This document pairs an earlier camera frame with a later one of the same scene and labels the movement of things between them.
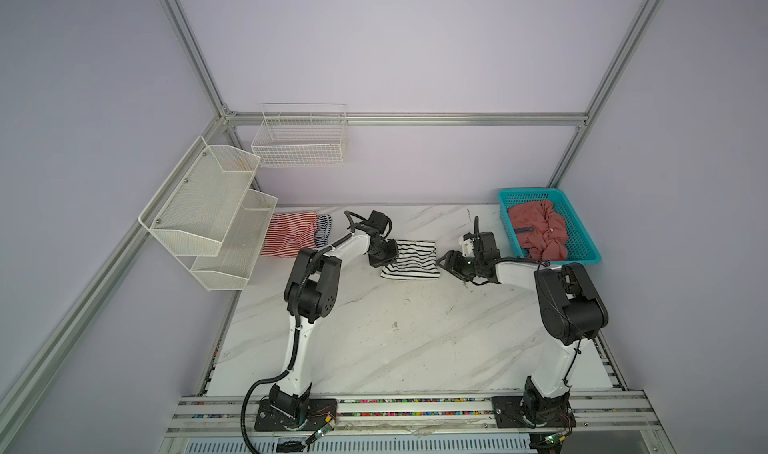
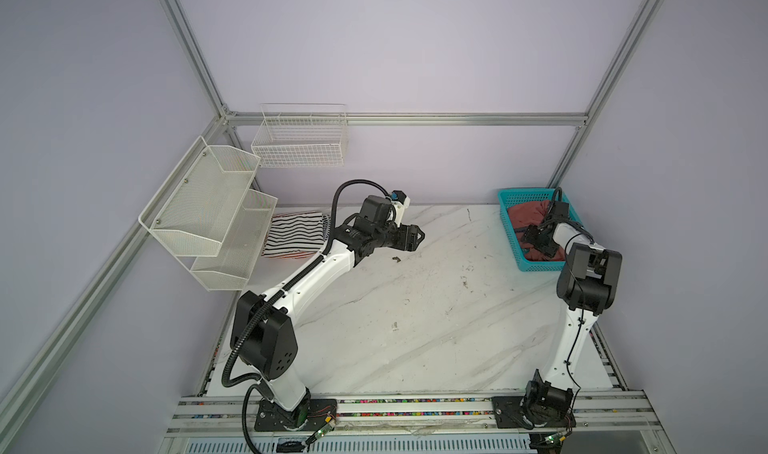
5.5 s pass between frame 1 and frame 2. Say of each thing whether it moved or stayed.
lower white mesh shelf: stayed
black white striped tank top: moved
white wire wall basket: stayed
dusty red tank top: stayed
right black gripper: moved
